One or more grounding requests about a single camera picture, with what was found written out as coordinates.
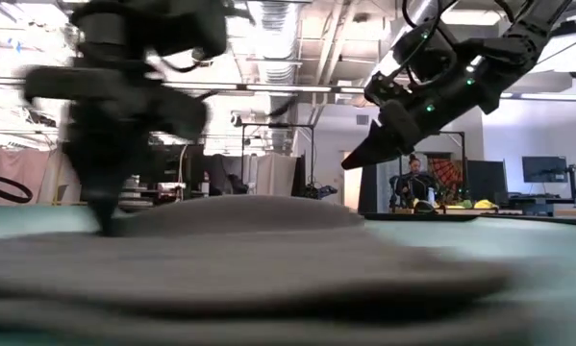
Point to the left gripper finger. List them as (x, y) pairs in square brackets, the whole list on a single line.
[(121, 168), (92, 173)]

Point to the dark grey towel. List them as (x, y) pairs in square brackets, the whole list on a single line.
[(244, 269)]

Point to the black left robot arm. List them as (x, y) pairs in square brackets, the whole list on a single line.
[(105, 29)]

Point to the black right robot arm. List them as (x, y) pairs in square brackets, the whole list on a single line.
[(528, 33)]

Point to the black background robot arm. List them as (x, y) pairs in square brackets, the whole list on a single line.
[(321, 191)]

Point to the person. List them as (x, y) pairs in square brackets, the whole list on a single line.
[(415, 185)]

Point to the black upright panel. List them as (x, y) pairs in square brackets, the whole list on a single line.
[(368, 192)]

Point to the white door panel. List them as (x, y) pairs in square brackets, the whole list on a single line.
[(352, 192)]

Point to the red patterned cloth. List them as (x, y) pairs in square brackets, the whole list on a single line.
[(448, 173)]

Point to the black cabinet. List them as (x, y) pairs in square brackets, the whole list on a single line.
[(191, 168)]

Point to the pink curtain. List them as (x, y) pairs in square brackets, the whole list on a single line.
[(13, 161)]

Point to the white bottle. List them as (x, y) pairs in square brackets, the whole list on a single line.
[(206, 186)]

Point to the black screen panel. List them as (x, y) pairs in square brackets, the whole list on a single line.
[(487, 182)]

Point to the long light bar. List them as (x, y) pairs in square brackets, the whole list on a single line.
[(287, 88)]

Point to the yellow cloth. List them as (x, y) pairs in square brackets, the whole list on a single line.
[(487, 205)]

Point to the white dome sensor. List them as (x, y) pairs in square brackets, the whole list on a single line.
[(362, 19)]

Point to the black computer monitor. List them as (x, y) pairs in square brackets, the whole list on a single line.
[(544, 169)]

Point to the dark office desk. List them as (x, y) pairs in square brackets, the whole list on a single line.
[(537, 206)]

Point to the green table mat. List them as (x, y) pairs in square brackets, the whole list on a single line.
[(533, 250)]

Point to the square wall vent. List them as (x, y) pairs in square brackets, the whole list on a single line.
[(362, 120)]

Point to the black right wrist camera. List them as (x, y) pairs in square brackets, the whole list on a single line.
[(427, 53)]

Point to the black stand frame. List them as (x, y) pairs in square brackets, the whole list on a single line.
[(463, 158), (278, 125)]

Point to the ribbed silver air duct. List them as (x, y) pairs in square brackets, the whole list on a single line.
[(275, 48)]

